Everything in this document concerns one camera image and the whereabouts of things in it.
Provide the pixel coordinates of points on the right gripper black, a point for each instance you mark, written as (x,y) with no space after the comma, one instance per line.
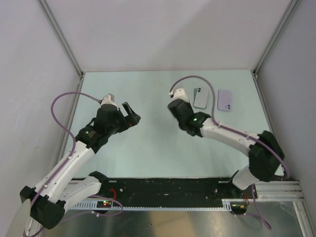
(189,105)

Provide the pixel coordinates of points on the purple phone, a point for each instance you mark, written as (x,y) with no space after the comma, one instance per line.
(224,100)

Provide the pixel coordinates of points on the white slotted cable duct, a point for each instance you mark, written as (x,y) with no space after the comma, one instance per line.
(104,205)

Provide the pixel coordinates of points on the teal phone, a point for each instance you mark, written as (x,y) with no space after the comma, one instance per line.
(196,102)

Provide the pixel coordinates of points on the right aluminium corner post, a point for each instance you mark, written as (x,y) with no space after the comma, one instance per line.
(281,26)

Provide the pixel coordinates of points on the aluminium frame rail front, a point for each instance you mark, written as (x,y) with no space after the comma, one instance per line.
(279,188)

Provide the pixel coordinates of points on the aluminium corner post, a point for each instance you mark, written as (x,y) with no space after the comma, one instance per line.
(60,36)
(281,26)

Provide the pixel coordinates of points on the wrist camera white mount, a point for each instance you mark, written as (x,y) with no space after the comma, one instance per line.
(108,99)
(178,94)

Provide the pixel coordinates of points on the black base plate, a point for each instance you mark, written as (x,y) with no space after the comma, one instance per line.
(176,201)

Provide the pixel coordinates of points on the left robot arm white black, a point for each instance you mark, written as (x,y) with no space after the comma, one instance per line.
(49,199)

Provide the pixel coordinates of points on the left aluminium corner post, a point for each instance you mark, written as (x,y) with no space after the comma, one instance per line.
(60,36)

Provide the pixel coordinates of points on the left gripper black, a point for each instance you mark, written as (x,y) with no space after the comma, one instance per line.
(133,118)

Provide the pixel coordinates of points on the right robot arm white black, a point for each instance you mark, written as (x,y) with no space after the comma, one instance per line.
(263,151)

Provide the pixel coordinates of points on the white phone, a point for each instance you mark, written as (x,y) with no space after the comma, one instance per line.
(203,97)

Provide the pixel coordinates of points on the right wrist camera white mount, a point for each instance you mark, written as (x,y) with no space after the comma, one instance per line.
(178,94)

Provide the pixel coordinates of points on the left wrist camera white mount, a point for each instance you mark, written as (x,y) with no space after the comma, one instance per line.
(108,99)

